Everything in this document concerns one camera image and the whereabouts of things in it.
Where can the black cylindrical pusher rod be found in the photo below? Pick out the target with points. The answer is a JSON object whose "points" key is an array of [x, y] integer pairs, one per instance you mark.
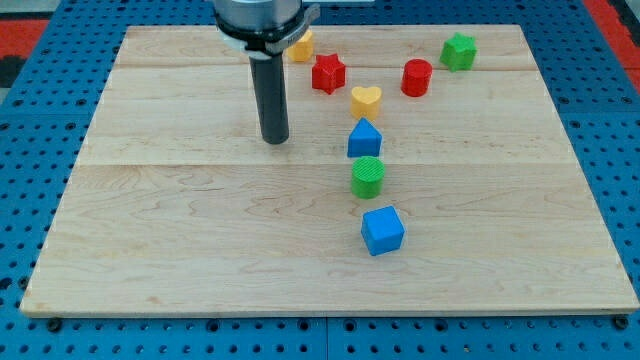
{"points": [[270, 94]]}

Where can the yellow heart block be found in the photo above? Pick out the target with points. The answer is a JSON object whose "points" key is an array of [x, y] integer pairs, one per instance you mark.
{"points": [[365, 102]]}

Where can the yellow block behind arm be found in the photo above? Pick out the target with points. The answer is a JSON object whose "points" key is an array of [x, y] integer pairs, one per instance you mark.
{"points": [[303, 49]]}

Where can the red star block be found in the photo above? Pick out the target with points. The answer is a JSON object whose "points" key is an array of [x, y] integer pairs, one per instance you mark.
{"points": [[328, 73]]}

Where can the blue triangle block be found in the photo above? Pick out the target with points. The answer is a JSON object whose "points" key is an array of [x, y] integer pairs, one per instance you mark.
{"points": [[364, 140]]}

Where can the green cylinder block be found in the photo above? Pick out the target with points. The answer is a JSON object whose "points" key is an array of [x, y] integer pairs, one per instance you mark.
{"points": [[367, 177]]}

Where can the red cylinder block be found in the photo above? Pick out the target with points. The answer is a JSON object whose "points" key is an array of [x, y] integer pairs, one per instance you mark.
{"points": [[416, 77]]}

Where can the wooden board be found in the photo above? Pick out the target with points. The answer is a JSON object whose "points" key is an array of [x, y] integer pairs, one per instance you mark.
{"points": [[177, 208]]}

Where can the green star block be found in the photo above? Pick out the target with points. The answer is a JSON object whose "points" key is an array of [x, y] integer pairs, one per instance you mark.
{"points": [[458, 52]]}

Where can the blue cube block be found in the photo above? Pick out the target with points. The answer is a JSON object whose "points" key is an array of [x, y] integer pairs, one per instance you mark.
{"points": [[382, 230]]}

